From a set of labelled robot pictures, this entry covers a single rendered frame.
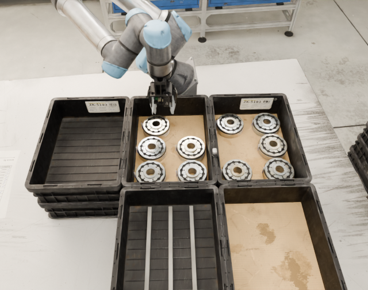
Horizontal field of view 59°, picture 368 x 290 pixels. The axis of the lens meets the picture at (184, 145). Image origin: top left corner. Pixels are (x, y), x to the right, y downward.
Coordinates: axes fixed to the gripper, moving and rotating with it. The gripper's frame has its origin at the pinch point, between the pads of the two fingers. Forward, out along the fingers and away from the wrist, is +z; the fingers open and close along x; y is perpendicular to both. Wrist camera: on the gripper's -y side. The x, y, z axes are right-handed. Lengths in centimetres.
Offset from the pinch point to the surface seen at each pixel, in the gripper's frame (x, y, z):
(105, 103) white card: -22.6, -6.9, 3.3
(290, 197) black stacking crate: 41, 33, 8
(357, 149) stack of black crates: 109, -27, 64
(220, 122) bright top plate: 21.7, -0.4, 8.0
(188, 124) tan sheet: 9.3, -2.1, 10.9
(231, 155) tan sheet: 24.6, 13.4, 10.9
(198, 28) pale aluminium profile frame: 24, -176, 80
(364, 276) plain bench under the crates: 65, 54, 24
